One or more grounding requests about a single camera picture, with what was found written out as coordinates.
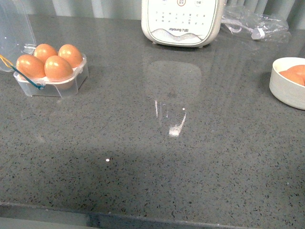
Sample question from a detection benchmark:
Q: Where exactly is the brown egg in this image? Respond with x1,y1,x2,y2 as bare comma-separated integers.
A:
286,64,305,75
33,43,58,63
44,55,73,82
16,54,46,80
280,71,305,86
58,44,83,68

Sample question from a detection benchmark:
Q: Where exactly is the clear plastic egg box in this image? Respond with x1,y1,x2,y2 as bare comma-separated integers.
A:
0,0,89,98

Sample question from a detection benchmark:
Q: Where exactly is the white Joyoung soymilk maker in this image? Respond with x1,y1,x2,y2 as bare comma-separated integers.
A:
141,0,226,47

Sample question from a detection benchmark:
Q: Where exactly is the blue rubber band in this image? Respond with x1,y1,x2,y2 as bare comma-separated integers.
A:
11,65,45,90

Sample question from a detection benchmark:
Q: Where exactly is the clear plastic bag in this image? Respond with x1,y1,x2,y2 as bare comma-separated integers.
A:
221,6,291,43

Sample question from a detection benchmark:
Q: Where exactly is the white round bowl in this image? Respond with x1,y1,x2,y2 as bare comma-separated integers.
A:
269,57,305,110

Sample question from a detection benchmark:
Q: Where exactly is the yellow rubber band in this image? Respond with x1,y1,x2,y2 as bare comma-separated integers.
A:
0,55,14,68

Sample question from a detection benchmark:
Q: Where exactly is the white power cord plug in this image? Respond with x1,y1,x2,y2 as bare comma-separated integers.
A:
221,19,265,40

